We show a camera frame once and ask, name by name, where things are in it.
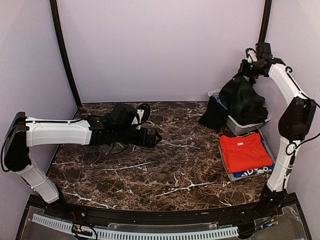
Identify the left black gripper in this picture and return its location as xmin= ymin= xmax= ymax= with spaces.
xmin=113 ymin=126 xmax=162 ymax=148

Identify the dark green plaid garment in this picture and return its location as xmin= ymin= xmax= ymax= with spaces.
xmin=219 ymin=73 xmax=269 ymax=126

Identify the red t-shirt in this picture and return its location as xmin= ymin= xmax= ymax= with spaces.
xmin=219 ymin=132 xmax=274 ymax=174

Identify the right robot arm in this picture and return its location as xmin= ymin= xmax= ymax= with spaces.
xmin=238 ymin=57 xmax=319 ymax=193

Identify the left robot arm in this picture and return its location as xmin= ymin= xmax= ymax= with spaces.
xmin=0 ymin=110 xmax=162 ymax=218

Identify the white laundry basket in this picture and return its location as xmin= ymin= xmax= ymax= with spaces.
xmin=207 ymin=89 xmax=271 ymax=136

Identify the black garment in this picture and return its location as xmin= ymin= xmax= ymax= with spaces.
xmin=198 ymin=96 xmax=228 ymax=131

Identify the grey folded garment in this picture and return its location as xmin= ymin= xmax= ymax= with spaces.
xmin=218 ymin=134 xmax=276 ymax=182

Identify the blue printed t-shirt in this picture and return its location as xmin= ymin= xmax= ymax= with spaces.
xmin=232 ymin=137 xmax=275 ymax=178

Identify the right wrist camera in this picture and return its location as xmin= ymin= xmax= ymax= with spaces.
xmin=255 ymin=42 xmax=272 ymax=60

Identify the right black frame post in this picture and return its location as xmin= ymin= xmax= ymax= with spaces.
xmin=258 ymin=0 xmax=272 ymax=43

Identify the black frame post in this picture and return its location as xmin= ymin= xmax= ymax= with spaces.
xmin=49 ymin=0 xmax=82 ymax=108
xmin=258 ymin=0 xmax=272 ymax=43

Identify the white slotted cable duct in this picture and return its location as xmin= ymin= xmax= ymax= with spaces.
xmin=31 ymin=213 xmax=239 ymax=240

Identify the black front rail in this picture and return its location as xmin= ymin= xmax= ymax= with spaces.
xmin=40 ymin=200 xmax=282 ymax=226

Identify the left black frame post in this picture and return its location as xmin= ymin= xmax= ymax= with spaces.
xmin=49 ymin=0 xmax=82 ymax=108

